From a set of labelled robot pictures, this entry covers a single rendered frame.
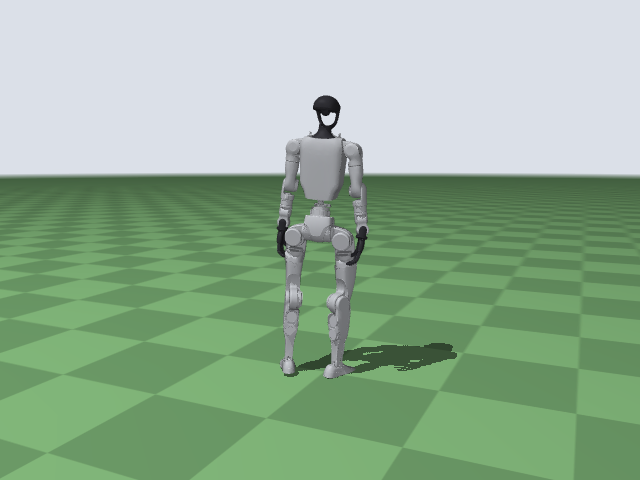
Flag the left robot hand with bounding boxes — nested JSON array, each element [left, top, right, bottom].
[[277, 219, 288, 257]]

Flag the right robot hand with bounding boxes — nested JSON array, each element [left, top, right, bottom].
[[346, 226, 368, 266]]

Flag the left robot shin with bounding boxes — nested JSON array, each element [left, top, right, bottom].
[[283, 290, 299, 361]]

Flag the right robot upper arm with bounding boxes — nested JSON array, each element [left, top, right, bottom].
[[342, 141, 364, 198]]

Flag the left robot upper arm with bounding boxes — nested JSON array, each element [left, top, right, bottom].
[[284, 138, 303, 192]]

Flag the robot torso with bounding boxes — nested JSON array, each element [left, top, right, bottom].
[[300, 131, 347, 242]]

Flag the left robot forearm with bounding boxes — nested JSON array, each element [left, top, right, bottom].
[[277, 178, 294, 227]]

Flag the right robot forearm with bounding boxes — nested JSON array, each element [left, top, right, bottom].
[[352, 184, 369, 235]]

